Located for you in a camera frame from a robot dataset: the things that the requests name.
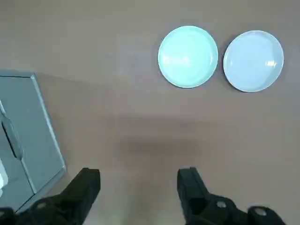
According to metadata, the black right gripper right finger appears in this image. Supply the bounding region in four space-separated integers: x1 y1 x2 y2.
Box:
177 166 285 225

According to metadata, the pale gray plate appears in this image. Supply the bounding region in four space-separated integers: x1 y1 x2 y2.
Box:
223 30 285 93

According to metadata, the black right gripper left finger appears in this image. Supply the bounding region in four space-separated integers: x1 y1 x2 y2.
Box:
0 167 101 225

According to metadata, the mint green plate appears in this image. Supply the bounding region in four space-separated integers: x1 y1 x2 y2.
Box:
157 25 219 89

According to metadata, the gray steel cabinet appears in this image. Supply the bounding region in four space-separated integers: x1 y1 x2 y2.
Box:
0 69 67 213

